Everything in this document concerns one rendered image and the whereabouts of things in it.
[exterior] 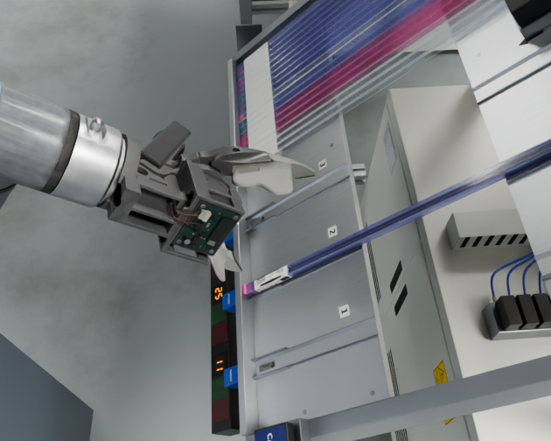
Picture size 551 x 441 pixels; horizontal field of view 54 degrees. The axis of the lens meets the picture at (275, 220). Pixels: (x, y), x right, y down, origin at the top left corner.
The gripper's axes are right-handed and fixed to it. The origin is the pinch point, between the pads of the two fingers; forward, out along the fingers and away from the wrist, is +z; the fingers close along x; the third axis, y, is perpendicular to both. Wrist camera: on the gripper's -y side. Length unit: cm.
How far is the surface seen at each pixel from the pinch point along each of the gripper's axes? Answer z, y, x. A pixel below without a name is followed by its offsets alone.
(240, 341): 6.2, 1.7, -17.9
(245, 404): 6.4, 9.4, -20.6
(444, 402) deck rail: 11.2, 23.2, 0.8
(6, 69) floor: -19, -169, -71
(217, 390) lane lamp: 8.1, 2.2, -27.4
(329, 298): 10.4, 4.5, -5.1
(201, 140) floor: 40, -115, -43
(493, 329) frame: 41.4, 4.9, -1.7
